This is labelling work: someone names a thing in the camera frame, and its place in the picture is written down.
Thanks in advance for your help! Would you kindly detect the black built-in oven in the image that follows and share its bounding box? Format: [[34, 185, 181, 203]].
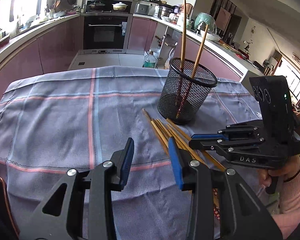
[[83, 12, 133, 54]]

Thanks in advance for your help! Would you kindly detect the black mesh utensil holder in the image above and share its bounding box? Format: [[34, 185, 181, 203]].
[[157, 57, 218, 125]]

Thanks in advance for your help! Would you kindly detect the green fan cover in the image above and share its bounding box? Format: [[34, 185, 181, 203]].
[[194, 12, 217, 34]]

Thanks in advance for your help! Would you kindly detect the right hand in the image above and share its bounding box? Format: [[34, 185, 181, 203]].
[[258, 155, 300, 187]]

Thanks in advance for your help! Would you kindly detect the black wok on stove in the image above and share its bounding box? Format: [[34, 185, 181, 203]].
[[87, 1, 106, 11]]

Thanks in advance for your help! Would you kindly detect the white ceramic pot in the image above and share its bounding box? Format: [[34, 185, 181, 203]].
[[112, 2, 128, 11]]

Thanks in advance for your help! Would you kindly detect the chopstick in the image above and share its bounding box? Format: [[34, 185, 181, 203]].
[[176, 25, 208, 119], [176, 0, 187, 103], [142, 108, 169, 155], [166, 119, 226, 171], [155, 119, 206, 165], [153, 119, 182, 149]]

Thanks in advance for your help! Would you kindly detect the grey plaid tablecloth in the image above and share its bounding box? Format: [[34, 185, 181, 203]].
[[0, 65, 273, 240]]

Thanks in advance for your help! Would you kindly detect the oil bottle on floor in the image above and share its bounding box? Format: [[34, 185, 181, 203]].
[[143, 50, 157, 68]]

